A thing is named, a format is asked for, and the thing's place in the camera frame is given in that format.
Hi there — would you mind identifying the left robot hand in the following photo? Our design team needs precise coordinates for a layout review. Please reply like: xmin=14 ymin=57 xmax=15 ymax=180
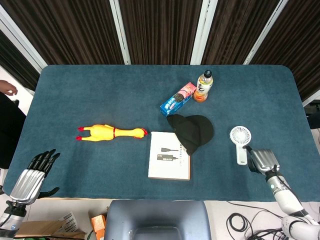
xmin=9 ymin=149 xmax=61 ymax=205

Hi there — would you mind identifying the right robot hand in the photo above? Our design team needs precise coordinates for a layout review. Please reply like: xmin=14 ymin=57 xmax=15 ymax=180
xmin=242 ymin=145 xmax=281 ymax=174

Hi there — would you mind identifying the white handheld fan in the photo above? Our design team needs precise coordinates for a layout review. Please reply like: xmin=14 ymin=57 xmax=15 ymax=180
xmin=229 ymin=125 xmax=252 ymax=166

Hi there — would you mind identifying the brown cardboard box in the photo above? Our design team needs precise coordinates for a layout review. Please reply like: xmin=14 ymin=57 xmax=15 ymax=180
xmin=14 ymin=211 xmax=87 ymax=240

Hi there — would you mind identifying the person in black clothes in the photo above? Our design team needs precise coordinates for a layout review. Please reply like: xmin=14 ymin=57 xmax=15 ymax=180
xmin=0 ymin=79 xmax=27 ymax=170

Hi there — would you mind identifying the black beanie hat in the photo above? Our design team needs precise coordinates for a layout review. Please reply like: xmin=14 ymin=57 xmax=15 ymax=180
xmin=166 ymin=114 xmax=215 ymax=156

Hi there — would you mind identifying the orange small box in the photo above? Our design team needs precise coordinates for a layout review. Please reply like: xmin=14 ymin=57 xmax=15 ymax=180
xmin=90 ymin=214 xmax=108 ymax=238

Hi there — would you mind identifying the orange drink bottle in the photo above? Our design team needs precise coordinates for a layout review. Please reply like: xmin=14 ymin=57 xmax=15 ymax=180
xmin=193 ymin=69 xmax=215 ymax=104

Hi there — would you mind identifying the yellow rubber chicken toy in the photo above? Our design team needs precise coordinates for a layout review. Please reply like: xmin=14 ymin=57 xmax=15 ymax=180
xmin=75 ymin=123 xmax=149 ymax=142

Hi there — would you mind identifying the white paper box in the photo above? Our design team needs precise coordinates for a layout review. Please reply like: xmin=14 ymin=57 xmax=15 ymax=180
xmin=147 ymin=131 xmax=192 ymax=181

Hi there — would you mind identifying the blue pink cookie box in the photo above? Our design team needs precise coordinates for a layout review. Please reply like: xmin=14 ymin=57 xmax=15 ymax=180
xmin=160 ymin=82 xmax=197 ymax=117

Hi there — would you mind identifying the blue table cloth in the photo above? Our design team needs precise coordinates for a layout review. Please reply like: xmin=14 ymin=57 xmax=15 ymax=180
xmin=3 ymin=64 xmax=320 ymax=202

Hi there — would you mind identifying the dark brown curtain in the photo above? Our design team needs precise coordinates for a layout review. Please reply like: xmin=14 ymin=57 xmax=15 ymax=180
xmin=0 ymin=0 xmax=320 ymax=101

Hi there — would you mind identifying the black cable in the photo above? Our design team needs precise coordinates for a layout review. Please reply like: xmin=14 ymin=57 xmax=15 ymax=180
xmin=226 ymin=199 xmax=320 ymax=240

